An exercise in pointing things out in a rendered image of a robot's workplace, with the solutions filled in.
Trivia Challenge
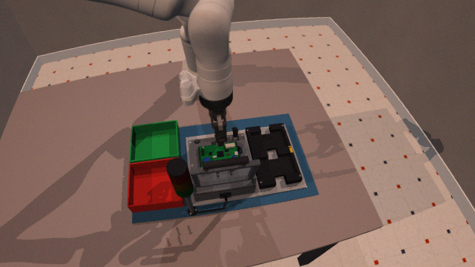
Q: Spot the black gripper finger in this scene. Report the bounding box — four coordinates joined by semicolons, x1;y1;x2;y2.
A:
209;109;228;146

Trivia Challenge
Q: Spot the green bin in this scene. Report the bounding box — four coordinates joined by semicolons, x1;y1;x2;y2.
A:
129;120;181;163

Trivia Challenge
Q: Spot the red open-top bin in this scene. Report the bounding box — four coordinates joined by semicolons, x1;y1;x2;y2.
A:
128;158;185;213

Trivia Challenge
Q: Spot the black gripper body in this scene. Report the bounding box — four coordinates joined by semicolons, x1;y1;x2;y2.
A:
199;91;233;122

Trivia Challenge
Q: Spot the green circuit board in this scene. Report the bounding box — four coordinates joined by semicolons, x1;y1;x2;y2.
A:
199;142;239;167

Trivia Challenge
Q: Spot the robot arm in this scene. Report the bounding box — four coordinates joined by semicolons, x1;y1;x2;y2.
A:
87;0;234;106

